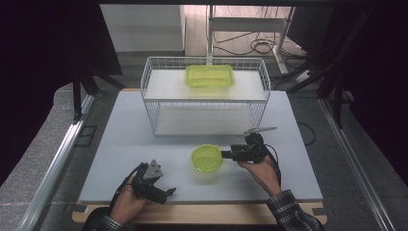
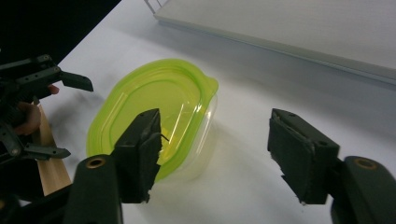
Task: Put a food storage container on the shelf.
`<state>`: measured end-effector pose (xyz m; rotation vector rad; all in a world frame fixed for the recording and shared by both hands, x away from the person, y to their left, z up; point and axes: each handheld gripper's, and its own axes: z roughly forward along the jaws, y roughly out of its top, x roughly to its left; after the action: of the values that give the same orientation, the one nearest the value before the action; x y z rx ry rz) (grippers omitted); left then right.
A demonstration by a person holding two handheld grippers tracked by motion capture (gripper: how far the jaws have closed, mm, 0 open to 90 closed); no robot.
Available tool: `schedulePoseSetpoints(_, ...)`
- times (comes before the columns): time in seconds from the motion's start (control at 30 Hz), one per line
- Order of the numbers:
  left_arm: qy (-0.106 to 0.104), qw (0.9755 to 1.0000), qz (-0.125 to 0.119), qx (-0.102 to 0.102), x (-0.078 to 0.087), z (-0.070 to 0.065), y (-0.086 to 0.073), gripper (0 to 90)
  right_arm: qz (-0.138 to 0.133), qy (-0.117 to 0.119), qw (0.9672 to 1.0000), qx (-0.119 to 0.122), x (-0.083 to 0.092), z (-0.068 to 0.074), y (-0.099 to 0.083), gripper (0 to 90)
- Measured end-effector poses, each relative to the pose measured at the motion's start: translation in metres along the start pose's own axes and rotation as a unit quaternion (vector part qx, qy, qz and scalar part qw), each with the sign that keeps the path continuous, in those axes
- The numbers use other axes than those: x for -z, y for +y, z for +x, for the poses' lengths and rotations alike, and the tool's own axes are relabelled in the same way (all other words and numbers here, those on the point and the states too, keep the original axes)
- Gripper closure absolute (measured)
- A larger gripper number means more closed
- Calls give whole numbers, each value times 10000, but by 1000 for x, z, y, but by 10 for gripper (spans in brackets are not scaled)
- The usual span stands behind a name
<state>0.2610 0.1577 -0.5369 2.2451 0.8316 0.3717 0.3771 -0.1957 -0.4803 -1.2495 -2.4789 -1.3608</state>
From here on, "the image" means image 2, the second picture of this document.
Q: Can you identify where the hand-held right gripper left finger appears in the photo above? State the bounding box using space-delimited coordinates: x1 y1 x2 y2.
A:
110 107 163 205

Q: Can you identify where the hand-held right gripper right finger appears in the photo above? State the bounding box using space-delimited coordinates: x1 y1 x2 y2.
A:
266 107 341 205

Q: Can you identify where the green-lidded clear plastic container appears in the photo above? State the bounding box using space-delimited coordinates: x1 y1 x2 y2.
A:
86 58 219 183

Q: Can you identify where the light wooden board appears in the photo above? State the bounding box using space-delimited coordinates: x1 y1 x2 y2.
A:
32 102 73 197

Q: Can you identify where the white flat panel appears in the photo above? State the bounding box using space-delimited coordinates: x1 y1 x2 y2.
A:
153 0 396 87

